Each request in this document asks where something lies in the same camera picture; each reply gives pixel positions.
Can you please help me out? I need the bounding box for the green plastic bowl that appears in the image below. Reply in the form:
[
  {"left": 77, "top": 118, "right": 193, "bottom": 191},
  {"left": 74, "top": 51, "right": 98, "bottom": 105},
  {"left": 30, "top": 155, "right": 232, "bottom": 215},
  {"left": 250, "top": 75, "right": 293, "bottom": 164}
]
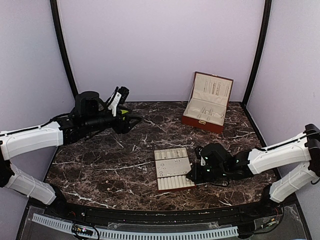
[{"left": 120, "top": 109, "right": 130, "bottom": 115}]

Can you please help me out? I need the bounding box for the white slotted cable duct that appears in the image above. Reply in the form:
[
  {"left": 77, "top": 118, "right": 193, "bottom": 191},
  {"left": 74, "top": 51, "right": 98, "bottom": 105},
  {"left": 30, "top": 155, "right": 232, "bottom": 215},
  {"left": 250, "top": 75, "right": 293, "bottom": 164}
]
[{"left": 31, "top": 213, "right": 239, "bottom": 240}]

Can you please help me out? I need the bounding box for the black left frame post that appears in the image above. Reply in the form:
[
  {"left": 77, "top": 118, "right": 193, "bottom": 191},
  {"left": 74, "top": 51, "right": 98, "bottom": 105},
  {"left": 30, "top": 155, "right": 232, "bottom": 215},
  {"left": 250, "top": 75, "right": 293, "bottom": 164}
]
[{"left": 49, "top": 0, "right": 79, "bottom": 99}]

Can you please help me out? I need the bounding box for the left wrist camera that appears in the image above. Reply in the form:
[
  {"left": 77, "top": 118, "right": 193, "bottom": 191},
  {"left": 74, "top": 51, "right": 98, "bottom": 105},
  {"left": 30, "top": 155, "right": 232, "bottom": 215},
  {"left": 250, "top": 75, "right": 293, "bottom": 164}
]
[{"left": 106, "top": 86, "right": 130, "bottom": 117}]

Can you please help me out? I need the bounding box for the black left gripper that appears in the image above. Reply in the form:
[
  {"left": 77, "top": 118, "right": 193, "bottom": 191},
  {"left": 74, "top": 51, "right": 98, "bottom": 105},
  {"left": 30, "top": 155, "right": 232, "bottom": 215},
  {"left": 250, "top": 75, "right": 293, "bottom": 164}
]
[{"left": 83, "top": 106, "right": 142, "bottom": 135}]

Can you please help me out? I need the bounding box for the beige jewelry tray insert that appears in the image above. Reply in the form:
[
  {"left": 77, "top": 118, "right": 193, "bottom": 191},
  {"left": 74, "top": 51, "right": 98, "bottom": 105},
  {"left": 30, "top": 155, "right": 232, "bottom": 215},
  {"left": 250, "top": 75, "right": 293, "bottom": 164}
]
[{"left": 154, "top": 147, "right": 196, "bottom": 192}]

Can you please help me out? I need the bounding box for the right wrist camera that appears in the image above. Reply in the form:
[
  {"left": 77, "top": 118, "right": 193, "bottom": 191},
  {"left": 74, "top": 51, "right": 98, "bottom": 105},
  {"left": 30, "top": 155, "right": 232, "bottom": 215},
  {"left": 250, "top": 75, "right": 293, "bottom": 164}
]
[{"left": 194, "top": 146, "right": 207, "bottom": 167}]

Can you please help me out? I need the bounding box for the black frame post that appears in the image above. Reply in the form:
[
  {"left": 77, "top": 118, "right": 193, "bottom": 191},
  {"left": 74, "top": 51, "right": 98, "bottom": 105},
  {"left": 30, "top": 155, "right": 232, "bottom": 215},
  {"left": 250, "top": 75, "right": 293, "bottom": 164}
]
[
  {"left": 49, "top": 0, "right": 79, "bottom": 99},
  {"left": 241, "top": 0, "right": 272, "bottom": 108}
]

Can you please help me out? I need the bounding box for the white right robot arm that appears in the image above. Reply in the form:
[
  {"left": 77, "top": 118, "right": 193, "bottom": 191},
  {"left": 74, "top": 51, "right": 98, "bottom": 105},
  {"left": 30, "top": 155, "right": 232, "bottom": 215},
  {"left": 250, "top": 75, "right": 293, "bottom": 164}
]
[{"left": 186, "top": 123, "right": 320, "bottom": 217}]

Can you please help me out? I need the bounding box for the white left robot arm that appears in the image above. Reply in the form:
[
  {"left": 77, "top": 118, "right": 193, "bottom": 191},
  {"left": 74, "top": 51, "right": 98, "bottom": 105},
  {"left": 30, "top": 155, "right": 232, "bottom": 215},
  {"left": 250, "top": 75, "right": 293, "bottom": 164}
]
[{"left": 0, "top": 86, "right": 142, "bottom": 218}]

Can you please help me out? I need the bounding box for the black right frame post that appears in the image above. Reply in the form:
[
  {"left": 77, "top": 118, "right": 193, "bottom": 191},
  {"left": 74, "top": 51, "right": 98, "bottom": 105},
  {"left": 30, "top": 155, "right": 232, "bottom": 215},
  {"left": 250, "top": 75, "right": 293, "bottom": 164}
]
[{"left": 241, "top": 0, "right": 272, "bottom": 108}]

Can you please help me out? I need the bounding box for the black front table rail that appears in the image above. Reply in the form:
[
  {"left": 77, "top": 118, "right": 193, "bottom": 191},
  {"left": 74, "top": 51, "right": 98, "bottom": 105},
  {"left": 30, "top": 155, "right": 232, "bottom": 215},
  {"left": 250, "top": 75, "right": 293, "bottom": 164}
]
[{"left": 39, "top": 187, "right": 286, "bottom": 227}]

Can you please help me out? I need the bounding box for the red wooden jewelry box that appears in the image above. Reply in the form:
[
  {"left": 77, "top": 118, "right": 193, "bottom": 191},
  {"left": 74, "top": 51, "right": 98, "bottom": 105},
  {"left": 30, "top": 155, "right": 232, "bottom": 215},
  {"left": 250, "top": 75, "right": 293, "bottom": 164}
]
[{"left": 181, "top": 71, "right": 234, "bottom": 134}]

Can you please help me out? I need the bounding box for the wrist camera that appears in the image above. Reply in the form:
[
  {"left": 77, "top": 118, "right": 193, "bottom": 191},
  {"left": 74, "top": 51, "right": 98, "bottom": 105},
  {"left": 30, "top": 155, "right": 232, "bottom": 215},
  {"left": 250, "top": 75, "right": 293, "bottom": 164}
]
[
  {"left": 194, "top": 146, "right": 207, "bottom": 167},
  {"left": 106, "top": 86, "right": 130, "bottom": 117}
]

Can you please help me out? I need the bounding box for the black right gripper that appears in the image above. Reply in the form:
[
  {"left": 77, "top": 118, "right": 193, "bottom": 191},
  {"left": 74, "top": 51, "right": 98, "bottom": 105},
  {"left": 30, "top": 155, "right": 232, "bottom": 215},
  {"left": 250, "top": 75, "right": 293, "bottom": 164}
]
[{"left": 186, "top": 162, "right": 228, "bottom": 183}]

